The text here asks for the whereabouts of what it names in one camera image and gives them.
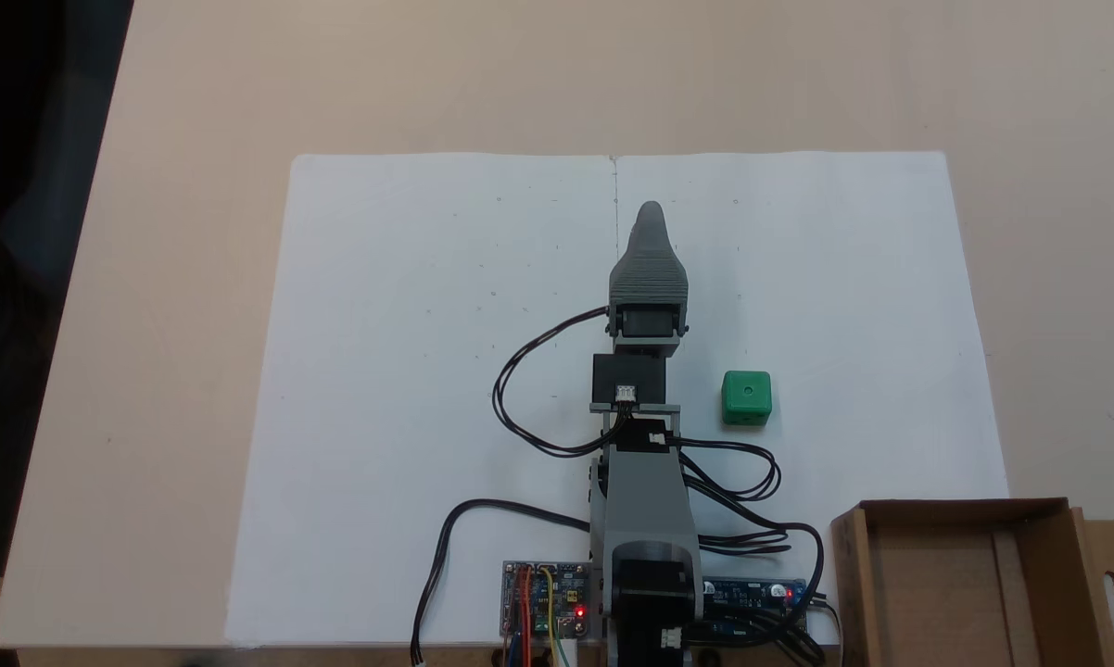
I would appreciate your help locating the dark circuit board, blue parts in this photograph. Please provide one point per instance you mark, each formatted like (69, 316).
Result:
(742, 597)

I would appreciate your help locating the brown cardboard box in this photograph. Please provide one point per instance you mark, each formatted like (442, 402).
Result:
(937, 593)

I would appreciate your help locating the green die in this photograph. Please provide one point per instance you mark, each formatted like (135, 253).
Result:
(747, 396)

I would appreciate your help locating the white paper sheet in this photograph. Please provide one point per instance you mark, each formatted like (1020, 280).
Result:
(844, 278)
(409, 324)

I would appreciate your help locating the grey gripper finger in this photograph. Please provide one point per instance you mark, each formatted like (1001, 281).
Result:
(650, 269)

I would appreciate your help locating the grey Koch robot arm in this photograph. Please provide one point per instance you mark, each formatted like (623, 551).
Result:
(645, 500)

